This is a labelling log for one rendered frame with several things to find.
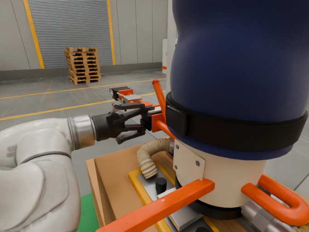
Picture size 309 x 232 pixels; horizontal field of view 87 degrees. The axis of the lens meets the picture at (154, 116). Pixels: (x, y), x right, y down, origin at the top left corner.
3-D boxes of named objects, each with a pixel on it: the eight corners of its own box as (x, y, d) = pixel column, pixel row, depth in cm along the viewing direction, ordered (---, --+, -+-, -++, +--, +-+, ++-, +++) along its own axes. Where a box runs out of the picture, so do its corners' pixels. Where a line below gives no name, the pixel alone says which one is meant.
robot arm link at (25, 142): (70, 131, 51) (78, 169, 43) (6, 145, 43) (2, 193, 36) (65, 106, 43) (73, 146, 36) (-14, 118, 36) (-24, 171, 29)
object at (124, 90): (133, 98, 83) (133, 89, 81) (119, 101, 79) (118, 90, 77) (127, 95, 89) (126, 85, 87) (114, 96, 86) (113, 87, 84)
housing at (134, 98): (143, 107, 72) (142, 97, 70) (128, 110, 69) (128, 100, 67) (136, 102, 78) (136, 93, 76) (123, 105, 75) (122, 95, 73)
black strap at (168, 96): (324, 127, 28) (334, 105, 26) (237, 177, 17) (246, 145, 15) (217, 95, 46) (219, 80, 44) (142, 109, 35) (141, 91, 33)
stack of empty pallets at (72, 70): (102, 81, 676) (98, 47, 625) (73, 84, 620) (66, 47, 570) (94, 77, 775) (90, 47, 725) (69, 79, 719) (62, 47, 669)
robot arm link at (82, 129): (72, 141, 49) (93, 136, 52) (76, 157, 42) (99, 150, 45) (66, 113, 46) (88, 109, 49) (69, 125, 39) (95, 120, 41)
